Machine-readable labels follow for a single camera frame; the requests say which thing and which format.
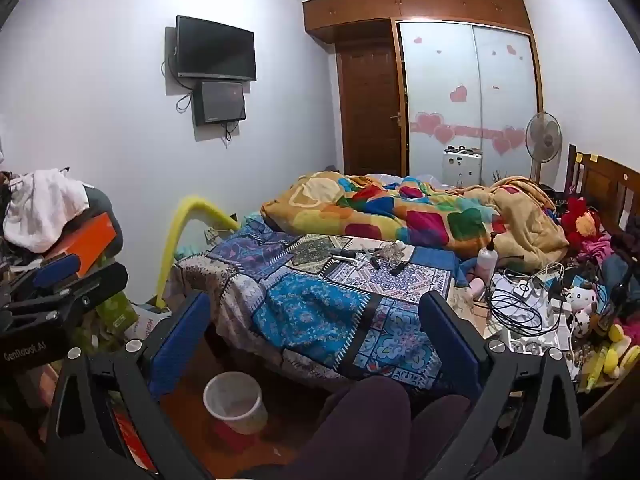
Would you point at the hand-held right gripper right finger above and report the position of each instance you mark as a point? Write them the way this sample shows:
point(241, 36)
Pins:
point(450, 340)

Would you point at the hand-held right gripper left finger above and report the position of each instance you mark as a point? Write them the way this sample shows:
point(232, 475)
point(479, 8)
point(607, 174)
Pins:
point(180, 340)

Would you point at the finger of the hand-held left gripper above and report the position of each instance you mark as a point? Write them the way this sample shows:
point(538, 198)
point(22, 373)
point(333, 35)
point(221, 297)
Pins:
point(57, 266)
point(100, 279)

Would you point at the small black item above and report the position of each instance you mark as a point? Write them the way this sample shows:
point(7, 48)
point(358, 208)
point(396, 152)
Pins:
point(397, 269)

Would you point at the clear plastic wrapper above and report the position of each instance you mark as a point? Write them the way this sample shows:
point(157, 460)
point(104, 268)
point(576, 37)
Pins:
point(390, 249)

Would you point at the white plastic bag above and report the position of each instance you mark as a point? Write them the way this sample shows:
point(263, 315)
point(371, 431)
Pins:
point(150, 321)

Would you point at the green leaf-print bag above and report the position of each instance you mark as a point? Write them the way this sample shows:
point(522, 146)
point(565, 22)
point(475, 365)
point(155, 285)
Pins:
point(117, 312)

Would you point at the orange box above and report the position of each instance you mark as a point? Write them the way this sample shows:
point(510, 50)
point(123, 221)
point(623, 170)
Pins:
point(85, 240)

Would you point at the white cloth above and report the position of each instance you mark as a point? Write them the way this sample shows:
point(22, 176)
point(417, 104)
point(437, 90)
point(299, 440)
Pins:
point(45, 210)

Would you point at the dark grey bag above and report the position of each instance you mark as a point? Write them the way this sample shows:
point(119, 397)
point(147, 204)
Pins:
point(102, 210)

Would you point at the white pump bottle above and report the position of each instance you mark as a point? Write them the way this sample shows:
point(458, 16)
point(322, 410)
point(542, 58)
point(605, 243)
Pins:
point(487, 260)

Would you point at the teal cloth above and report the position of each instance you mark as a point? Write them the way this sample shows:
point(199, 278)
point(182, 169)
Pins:
point(186, 251)

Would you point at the yellow foam tube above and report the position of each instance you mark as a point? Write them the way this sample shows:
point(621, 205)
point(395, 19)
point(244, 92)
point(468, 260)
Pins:
point(175, 230)

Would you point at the person's leg in dark trousers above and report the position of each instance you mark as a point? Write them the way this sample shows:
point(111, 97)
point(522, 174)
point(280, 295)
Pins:
point(360, 425)

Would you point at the colourful patch blanket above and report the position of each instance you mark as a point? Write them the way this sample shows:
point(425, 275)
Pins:
point(410, 215)

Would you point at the white remote control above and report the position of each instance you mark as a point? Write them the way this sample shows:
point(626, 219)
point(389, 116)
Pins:
point(345, 258)

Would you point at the blue patchwork quilt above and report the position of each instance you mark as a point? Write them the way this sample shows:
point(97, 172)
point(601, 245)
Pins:
point(320, 310)

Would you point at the black and white plush toy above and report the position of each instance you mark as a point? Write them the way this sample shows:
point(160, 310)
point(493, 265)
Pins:
point(582, 305)

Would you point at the yellow plush toy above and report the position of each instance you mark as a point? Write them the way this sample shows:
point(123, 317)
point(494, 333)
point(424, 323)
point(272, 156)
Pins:
point(617, 349)

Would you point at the pink cloth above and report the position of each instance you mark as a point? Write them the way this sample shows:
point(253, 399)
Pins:
point(597, 247)

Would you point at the white appliance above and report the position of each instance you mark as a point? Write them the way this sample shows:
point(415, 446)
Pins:
point(462, 166)

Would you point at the red plush toy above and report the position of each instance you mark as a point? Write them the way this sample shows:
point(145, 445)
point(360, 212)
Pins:
point(580, 222)

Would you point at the standing electric fan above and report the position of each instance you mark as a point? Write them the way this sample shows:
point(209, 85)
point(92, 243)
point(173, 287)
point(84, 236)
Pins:
point(543, 140)

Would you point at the wooden bed headboard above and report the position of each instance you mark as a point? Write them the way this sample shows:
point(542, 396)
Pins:
point(607, 182)

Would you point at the brown wooden door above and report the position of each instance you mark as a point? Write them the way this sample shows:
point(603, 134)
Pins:
point(370, 110)

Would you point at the frosted wardrobe with heart stickers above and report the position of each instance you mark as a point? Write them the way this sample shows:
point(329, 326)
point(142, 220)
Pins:
point(470, 90)

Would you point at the wooden overhead cabinet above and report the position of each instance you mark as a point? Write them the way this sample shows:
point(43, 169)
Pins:
point(415, 7)

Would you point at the small black wall monitor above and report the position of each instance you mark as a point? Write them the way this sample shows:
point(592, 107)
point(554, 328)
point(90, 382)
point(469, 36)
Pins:
point(220, 102)

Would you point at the black wall television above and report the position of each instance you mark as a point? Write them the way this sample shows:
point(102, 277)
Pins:
point(215, 47)

